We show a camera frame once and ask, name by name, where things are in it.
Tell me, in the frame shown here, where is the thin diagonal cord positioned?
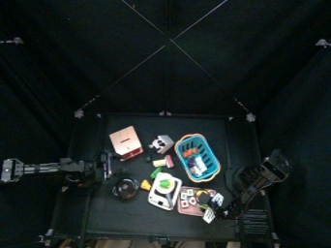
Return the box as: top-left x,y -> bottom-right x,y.
79,0 -> 228,111
119,0 -> 252,114

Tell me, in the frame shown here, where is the white blue toy carton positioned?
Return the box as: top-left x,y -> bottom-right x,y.
192,155 -> 210,177

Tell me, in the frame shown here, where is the black toy pan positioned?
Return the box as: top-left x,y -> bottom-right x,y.
111,176 -> 143,201

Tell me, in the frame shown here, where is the pale yellow toy block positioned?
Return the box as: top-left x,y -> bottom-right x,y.
151,158 -> 168,169

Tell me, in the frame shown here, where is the orange toy carrot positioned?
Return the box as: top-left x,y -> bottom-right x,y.
183,147 -> 200,158

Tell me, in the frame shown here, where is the pink toy food piece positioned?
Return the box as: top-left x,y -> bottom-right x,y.
164,154 -> 176,170

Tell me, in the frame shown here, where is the green toy food piece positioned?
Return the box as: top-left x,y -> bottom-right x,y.
157,178 -> 175,191

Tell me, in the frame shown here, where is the white toy kitchen scale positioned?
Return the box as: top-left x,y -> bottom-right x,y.
145,171 -> 184,212

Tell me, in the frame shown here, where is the tan wooden box red base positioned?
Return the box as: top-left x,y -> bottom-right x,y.
107,125 -> 145,162

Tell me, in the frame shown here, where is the pink rectangular tray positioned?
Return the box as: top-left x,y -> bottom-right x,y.
176,185 -> 220,218

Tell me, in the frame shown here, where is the blue basket orange rim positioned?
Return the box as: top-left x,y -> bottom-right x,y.
174,133 -> 223,184

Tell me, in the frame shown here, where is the yellow toy ring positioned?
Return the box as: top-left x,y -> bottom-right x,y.
195,189 -> 212,201

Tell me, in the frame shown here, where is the green toy vegetable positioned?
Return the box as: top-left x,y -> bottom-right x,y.
148,166 -> 164,180

